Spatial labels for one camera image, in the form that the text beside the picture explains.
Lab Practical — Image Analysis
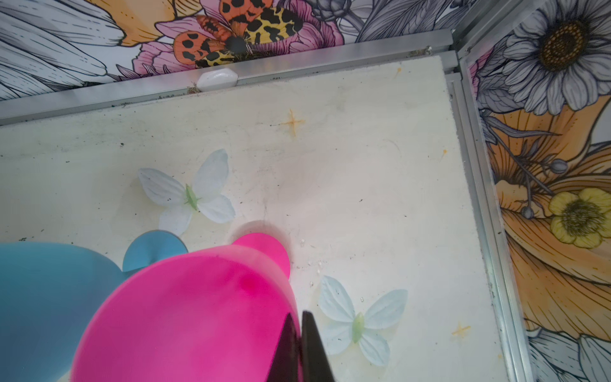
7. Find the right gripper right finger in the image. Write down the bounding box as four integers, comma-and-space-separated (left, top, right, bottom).
302, 310, 335, 382

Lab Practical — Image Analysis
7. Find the blue wine glass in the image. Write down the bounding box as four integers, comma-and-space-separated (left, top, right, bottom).
1, 230, 188, 381

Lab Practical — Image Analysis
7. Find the pink wine glass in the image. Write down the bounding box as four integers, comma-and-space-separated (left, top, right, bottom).
72, 233, 297, 381

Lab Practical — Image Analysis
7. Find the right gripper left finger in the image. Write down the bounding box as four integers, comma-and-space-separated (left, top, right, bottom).
266, 314, 301, 382

